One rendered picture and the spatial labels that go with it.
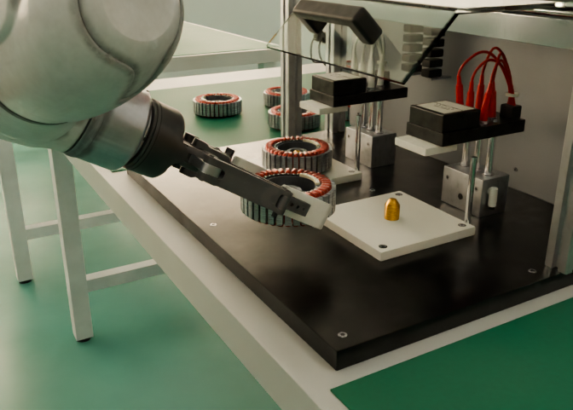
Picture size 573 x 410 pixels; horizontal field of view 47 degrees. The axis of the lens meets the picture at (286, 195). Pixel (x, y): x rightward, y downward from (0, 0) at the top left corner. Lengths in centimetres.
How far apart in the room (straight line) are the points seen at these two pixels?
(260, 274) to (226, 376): 116
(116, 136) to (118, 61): 21
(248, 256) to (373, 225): 17
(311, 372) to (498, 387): 17
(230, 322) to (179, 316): 144
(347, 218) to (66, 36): 53
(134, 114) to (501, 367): 41
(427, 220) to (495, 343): 24
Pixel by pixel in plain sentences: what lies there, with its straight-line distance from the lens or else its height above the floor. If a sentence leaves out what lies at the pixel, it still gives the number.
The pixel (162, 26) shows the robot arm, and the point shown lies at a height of 107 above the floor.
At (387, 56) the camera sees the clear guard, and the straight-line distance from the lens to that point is 60.
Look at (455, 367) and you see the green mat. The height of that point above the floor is 75.
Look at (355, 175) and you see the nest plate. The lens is 102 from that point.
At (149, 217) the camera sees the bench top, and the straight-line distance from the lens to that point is 96.
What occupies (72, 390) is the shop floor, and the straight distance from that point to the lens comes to 191.
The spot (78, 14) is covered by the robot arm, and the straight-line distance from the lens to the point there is 41.
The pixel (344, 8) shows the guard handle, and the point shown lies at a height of 106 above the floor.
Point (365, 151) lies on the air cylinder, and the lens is 109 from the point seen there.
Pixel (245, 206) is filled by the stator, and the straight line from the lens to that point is 74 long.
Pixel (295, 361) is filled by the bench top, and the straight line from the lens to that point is 64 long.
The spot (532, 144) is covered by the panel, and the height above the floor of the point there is 85.
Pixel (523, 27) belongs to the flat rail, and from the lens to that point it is 80.
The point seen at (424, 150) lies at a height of 88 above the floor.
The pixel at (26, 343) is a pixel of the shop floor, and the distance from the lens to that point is 215.
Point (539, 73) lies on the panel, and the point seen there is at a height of 95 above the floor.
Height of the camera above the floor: 112
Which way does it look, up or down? 21 degrees down
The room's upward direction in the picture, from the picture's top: straight up
